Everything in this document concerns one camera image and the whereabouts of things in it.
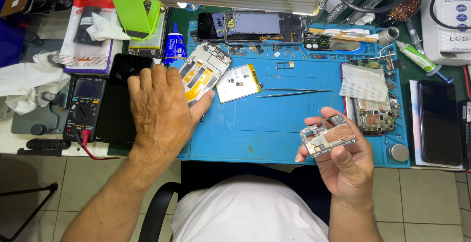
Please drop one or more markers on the person's left hand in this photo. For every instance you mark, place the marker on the person's left hand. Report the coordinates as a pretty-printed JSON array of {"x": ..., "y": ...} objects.
[{"x": 158, "y": 117}]

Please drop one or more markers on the person's right hand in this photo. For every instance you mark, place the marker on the person's right hand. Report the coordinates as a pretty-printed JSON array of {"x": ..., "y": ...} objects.
[{"x": 349, "y": 168}]

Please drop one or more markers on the phone motherboard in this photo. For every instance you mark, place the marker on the phone motherboard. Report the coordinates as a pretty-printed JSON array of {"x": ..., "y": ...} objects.
[{"x": 327, "y": 137}]

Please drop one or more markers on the white phone frame orange flex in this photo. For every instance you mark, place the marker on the white phone frame orange flex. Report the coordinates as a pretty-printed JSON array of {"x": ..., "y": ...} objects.
[{"x": 204, "y": 72}]

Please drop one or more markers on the black phone screen panel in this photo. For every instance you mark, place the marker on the black phone screen panel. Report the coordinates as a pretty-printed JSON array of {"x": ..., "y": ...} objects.
[{"x": 117, "y": 106}]

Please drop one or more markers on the round metal weight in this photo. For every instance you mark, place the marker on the round metal weight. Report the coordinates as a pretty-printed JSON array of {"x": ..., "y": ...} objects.
[{"x": 398, "y": 152}]

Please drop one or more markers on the disassembled phone with circuit board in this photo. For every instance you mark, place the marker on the disassembled phone with circuit board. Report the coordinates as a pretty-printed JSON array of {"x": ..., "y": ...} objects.
[{"x": 375, "y": 117}]

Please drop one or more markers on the blue glue bottle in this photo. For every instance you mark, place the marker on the blue glue bottle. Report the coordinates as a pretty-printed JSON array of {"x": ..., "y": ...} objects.
[{"x": 175, "y": 47}]

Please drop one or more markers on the silver battery pack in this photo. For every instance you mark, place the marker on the silver battery pack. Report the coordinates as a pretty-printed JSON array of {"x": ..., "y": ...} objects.
[{"x": 149, "y": 45}]

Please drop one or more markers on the black digital multimeter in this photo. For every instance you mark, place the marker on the black digital multimeter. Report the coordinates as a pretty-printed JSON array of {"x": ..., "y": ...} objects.
[{"x": 85, "y": 106}]

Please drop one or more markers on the red multimeter probe lead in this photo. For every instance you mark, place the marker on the red multimeter probe lead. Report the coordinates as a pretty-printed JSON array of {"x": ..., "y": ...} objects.
[{"x": 90, "y": 148}]

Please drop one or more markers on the blue silicone repair mat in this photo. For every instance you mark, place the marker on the blue silicone repair mat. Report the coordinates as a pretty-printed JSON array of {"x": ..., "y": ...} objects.
[{"x": 279, "y": 124}]

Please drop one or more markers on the white mesh cloth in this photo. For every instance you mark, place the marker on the white mesh cloth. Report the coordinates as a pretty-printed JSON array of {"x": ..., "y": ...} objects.
[{"x": 362, "y": 84}]

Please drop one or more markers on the silver phone battery yellow edge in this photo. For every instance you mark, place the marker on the silver phone battery yellow edge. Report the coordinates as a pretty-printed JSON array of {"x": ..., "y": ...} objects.
[{"x": 238, "y": 83}]

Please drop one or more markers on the black chair armrest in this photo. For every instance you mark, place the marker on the black chair armrest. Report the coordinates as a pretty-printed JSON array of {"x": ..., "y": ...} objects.
[{"x": 158, "y": 212}]

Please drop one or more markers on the steel tweezers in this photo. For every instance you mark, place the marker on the steel tweezers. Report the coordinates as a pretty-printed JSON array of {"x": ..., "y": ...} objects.
[{"x": 290, "y": 92}]

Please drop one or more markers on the red white plastic package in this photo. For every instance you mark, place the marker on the red white plastic package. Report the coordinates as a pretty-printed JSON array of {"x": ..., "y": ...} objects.
[{"x": 86, "y": 50}]

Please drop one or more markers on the pile of small screws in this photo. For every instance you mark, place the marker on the pile of small screws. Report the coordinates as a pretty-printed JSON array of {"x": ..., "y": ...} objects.
[{"x": 390, "y": 76}]

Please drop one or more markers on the black smartphone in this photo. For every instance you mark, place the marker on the black smartphone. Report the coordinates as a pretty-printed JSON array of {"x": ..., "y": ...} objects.
[{"x": 439, "y": 122}]

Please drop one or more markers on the green phone case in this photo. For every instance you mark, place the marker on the green phone case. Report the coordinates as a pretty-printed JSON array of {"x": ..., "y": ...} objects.
[{"x": 138, "y": 17}]

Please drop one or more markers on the black phone with sticker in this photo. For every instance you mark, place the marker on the black phone with sticker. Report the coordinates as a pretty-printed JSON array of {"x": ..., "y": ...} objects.
[{"x": 206, "y": 27}]

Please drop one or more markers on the small crumpled white tissue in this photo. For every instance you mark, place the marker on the small crumpled white tissue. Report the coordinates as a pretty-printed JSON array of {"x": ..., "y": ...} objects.
[{"x": 105, "y": 28}]

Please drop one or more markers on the person's white shirt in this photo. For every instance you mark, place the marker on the person's white shirt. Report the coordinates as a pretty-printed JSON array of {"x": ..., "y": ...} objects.
[{"x": 250, "y": 212}]

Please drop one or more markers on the grey bench device with knobs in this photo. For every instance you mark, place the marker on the grey bench device with knobs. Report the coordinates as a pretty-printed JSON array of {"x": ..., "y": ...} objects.
[{"x": 36, "y": 120}]

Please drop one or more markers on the metal sim tray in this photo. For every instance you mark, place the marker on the metal sim tray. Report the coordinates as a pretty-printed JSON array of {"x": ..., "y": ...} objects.
[{"x": 285, "y": 65}]

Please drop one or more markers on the metal spatula blade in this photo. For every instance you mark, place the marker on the metal spatula blade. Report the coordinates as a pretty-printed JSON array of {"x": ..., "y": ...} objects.
[{"x": 346, "y": 45}]

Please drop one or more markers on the scattered small phone parts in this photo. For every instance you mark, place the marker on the scattered small phone parts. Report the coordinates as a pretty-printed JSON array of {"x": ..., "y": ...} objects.
[{"x": 265, "y": 50}]

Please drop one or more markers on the black curved label packet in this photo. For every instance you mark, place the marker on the black curved label packet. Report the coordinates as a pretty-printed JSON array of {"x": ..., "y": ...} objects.
[{"x": 316, "y": 43}]

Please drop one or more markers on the green white glue tube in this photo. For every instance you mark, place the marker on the green white glue tube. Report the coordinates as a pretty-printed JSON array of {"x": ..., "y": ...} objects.
[{"x": 417, "y": 58}]

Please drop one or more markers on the small metal cup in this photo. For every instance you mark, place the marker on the small metal cup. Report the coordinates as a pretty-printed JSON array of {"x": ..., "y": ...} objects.
[{"x": 388, "y": 36}]

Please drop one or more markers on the clear syringe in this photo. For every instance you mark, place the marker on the clear syringe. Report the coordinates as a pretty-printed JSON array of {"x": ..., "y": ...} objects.
[{"x": 414, "y": 36}]

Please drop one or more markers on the black tripod leg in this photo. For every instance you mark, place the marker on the black tripod leg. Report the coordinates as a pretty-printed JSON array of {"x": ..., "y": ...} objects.
[{"x": 25, "y": 205}]

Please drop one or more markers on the brass wool tip cleaner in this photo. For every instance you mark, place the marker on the brass wool tip cleaner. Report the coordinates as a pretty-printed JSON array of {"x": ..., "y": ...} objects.
[{"x": 404, "y": 8}]

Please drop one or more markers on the white screen repair machine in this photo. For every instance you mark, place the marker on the white screen repair machine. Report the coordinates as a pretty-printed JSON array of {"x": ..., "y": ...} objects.
[{"x": 447, "y": 21}]

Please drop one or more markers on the opened phone metal frame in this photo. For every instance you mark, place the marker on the opened phone metal frame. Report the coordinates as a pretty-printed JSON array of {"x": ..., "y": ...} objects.
[{"x": 263, "y": 27}]

